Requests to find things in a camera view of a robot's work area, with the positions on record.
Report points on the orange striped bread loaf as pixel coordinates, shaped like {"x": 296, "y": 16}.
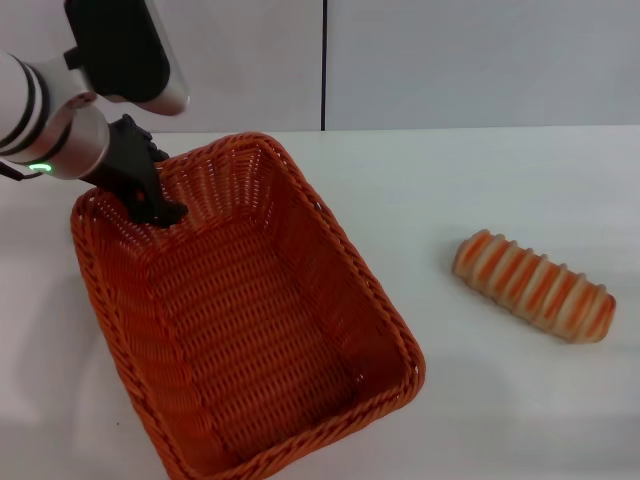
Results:
{"x": 535, "y": 287}

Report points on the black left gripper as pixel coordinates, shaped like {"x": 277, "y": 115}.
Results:
{"x": 127, "y": 160}

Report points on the black silver wrist camera box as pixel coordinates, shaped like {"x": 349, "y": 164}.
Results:
{"x": 125, "y": 50}

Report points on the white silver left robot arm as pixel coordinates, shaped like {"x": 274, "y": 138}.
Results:
{"x": 30, "y": 110}

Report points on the orange woven rectangular basket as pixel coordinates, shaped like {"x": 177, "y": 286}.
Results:
{"x": 250, "y": 325}

